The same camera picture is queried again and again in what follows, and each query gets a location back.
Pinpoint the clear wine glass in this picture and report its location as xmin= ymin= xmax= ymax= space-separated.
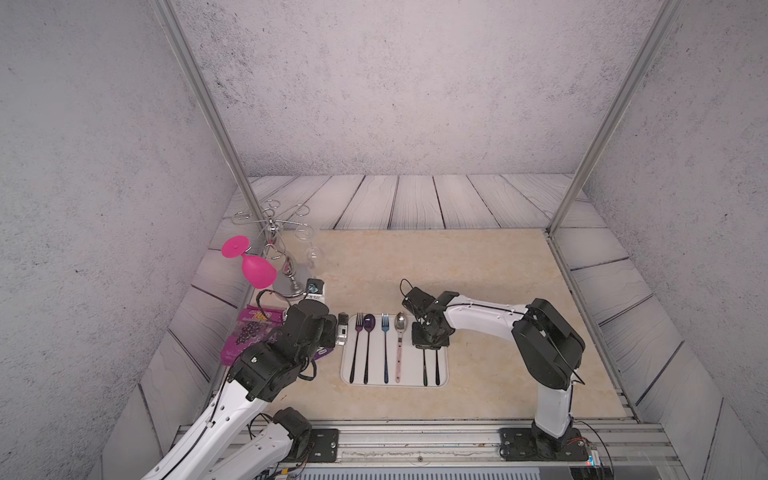
xmin=294 ymin=224 xmax=325 ymax=270

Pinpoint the pink plastic wine glass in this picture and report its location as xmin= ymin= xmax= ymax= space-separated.
xmin=221 ymin=235 xmax=278 ymax=289

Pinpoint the right aluminium frame post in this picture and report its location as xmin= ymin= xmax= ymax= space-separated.
xmin=545 ymin=0 xmax=684 ymax=239

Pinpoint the left aluminium frame post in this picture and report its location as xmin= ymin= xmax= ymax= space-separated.
xmin=151 ymin=0 xmax=264 ymax=223

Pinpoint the pink Lot 100 gummy bag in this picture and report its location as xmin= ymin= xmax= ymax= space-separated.
xmin=220 ymin=305 xmax=284 ymax=367

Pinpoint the purple Fox's candy bag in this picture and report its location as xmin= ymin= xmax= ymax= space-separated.
xmin=313 ymin=346 xmax=334 ymax=361

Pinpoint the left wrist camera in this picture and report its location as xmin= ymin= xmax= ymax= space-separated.
xmin=304 ymin=278 xmax=326 ymax=303

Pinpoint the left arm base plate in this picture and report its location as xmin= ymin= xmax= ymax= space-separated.
xmin=284 ymin=428 xmax=340 ymax=463

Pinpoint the pink handled silver spoon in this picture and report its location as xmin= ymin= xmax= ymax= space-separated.
xmin=395 ymin=312 xmax=408 ymax=383

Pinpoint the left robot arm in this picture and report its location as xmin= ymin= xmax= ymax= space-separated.
xmin=144 ymin=299 xmax=338 ymax=479

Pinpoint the white plastic tray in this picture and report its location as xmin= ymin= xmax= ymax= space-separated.
xmin=340 ymin=314 xmax=449 ymax=388

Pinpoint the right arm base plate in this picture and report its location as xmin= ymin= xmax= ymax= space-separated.
xmin=498 ymin=427 xmax=591 ymax=462

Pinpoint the purple metal fork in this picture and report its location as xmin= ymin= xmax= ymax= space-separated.
xmin=349 ymin=312 xmax=365 ymax=384

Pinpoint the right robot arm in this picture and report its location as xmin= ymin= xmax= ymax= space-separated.
xmin=402 ymin=287 xmax=585 ymax=450

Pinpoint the aluminium front rail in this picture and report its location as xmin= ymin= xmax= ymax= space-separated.
xmin=157 ymin=419 xmax=691 ymax=480

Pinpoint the blue handled fork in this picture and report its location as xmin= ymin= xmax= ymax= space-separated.
xmin=381 ymin=313 xmax=390 ymax=385

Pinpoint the aluminium frame post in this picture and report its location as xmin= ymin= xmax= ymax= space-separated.
xmin=545 ymin=0 xmax=684 ymax=239
xmin=151 ymin=0 xmax=264 ymax=223

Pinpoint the purple metal spoon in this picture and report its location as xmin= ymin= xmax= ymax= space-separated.
xmin=363 ymin=314 xmax=376 ymax=384

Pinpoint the chrome glass holder stand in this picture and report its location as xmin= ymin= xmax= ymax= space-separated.
xmin=231 ymin=199 xmax=315 ymax=300

